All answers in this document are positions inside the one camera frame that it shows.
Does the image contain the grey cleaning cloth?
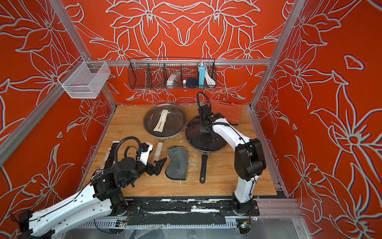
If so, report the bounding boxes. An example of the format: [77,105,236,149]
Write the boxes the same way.
[165,145,188,181]

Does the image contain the glass lid with cream handle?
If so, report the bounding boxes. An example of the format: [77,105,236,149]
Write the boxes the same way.
[143,104,187,138]

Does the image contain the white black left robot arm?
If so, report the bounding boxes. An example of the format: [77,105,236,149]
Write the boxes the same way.
[18,157,167,239]

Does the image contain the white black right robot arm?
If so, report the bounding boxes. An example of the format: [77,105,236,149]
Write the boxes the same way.
[198,104,267,215]

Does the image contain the black lidded frying pan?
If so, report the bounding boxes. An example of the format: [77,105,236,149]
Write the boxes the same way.
[184,115,229,184]

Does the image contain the orange plastic tool case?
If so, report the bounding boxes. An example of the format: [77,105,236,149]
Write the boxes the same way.
[210,100,242,125]

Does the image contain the dark blue round object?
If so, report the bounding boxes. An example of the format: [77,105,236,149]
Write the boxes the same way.
[186,77,199,89]

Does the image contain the light blue box in basket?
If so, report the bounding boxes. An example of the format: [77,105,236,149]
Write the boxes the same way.
[198,62,206,89]

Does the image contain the silver packet in basket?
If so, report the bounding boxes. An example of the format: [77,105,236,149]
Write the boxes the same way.
[166,72,181,89]

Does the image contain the brown pan with cream handle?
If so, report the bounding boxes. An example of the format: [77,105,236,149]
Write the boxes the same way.
[153,141,163,161]

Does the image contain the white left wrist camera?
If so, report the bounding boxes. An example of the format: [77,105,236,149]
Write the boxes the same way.
[139,142,153,165]

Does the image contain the white cables in basket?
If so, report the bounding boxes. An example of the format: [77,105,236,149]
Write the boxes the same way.
[204,70,217,89]

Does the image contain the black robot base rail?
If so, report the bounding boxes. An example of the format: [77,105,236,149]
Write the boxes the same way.
[106,196,260,226]

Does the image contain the black wire wall basket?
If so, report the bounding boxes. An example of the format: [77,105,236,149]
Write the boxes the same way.
[127,57,217,90]

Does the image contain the white wire mesh basket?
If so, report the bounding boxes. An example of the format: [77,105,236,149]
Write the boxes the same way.
[58,61,111,99]

